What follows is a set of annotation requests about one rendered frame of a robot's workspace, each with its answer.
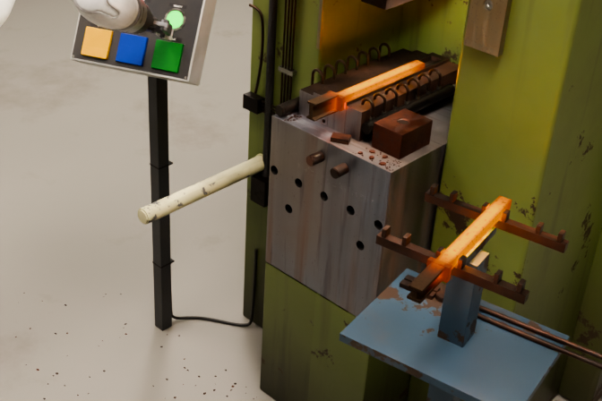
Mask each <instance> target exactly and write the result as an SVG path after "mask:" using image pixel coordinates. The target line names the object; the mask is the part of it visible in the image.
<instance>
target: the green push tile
mask: <svg viewBox="0 0 602 401"><path fill-rule="evenodd" d="M183 50H184V44H180V43H176V42H170V41H166V40H160V39H157V40H156V45H155V48H154V53H153V57H152V62H151V68H152V69H157V70H161V71H166V72H171V73H178V72H179V67H180V64H181V59H182V54H183Z"/></svg>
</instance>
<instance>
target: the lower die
mask: <svg viewBox="0 0 602 401"><path fill-rule="evenodd" d="M430 55H433V56H435V57H438V58H441V60H439V61H436V62H434V63H432V64H429V65H427V66H424V67H422V68H420V69H417V70H415V71H414V72H411V73H408V74H405V75H403V76H401V77H399V78H397V79H395V80H393V81H389V82H387V83H384V84H383V85H381V86H378V87H376V88H374V89H371V90H369V91H366V92H364V93H362V94H359V95H357V96H355V97H353V98H350V99H347V100H345V103H344V110H342V111H339V110H338V112H336V113H333V114H331V115H328V116H325V117H324V118H322V119H319V120H317V121H316V122H318V123H320V124H323V125H325V126H328V127H330V128H332V129H333V130H335V131H337V132H341V133H344V134H349V135H351V138H353V139H355V140H357V141H361V140H363V139H365V138H367V137H369V136H371V135H373V134H372V133H371V134H365V133H364V132H363V131H362V125H363V123H365V122H367V121H369V119H370V116H371V109H372V107H371V104H370V103H369V102H368V101H366V102H365V104H364V105H361V101H362V99H363V98H370V99H371V100H372V101H373V102H374V118H376V117H377V116H379V115H381V114H382V111H383V98H382V97H380V96H377V97H376V100H374V99H373V97H374V94H375V93H377V92H380V93H382V94H383V95H384V96H385V97H386V100H387V103H386V113H387V112H389V111H391V110H393V106H394V101H395V94H394V93H393V91H391V90H389V92H388V95H385V94H384V92H385V90H386V89H387V88H394V89H396V86H397V84H398V83H400V82H404V83H406V84H407V83H408V80H409V79H410V78H416V79H418V75H419V74H420V73H427V74H428V73H429V71H430V70H431V69H433V68H436V69H438V70H439V71H440V72H441V74H442V81H441V87H442V86H444V85H446V84H449V83H450V84H455V83H456V80H457V74H458V68H459V65H458V64H454V63H452V62H449V58H447V57H445V56H442V55H437V54H436V53H430V54H426V53H423V52H421V51H418V50H415V51H413V52H411V51H409V50H407V49H404V48H402V49H400V50H398V51H395V52H393V53H391V57H388V55H385V56H382V57H380V61H377V59H375V60H373V61H371V62H369V65H366V64H362V65H359V66H358V70H356V67H355V68H353V69H350V70H348V71H347V74H344V73H340V74H337V75H336V77H335V80H334V79H333V78H332V77H330V78H328V79H326V80H323V84H321V82H320V81H319V82H317V83H315V84H313V85H310V86H308V87H305V88H303V89H301V90H300V91H299V106H298V113H299V114H301V115H304V116H308V115H309V104H308V103H307V101H308V100H310V99H313V98H317V97H319V96H321V95H323V94H325V93H327V92H328V91H330V90H331V91H333V92H335V93H337V92H339V91H342V90H344V89H347V88H349V87H352V86H354V85H356V84H358V83H360V82H363V81H367V80H369V79H371V78H373V77H375V76H378V75H380V74H382V73H386V72H388V71H390V70H393V69H395V68H397V67H400V66H402V65H404V64H407V63H410V62H412V61H415V60H421V59H423V58H426V57H428V56H430ZM429 76H430V78H431V89H430V90H431V91H433V90H436V87H437V85H438V79H439V75H438V73H437V72H432V75H429ZM419 82H420V94H419V96H420V97H421V96H424V95H425V94H426V91H427V85H428V79H427V78H426V77H425V76H422V77H421V80H419ZM407 85H408V84H407ZM408 87H409V97H408V100H409V101H412V100H414V99H416V94H417V83H416V82H415V81H411V83H410V84H409V85H408ZM396 91H397V92H398V95H399V97H398V105H397V106H398V107H400V106H402V105H404V102H405V100H406V93H407V91H406V88H405V87H404V86H400V88H399V89H398V90H396ZM453 96H454V94H452V95H450V96H449V97H447V98H450V97H453ZM447 98H444V99H442V100H440V101H438V102H436V103H433V104H432V105H430V106H428V107H425V108H423V109H421V110H419V111H417V112H416V113H419V112H421V111H423V110H425V109H427V108H429V107H432V106H434V105H436V104H438V103H440V102H442V101H444V100H446V99H447ZM323 119H324V120H325V123H323Z"/></svg>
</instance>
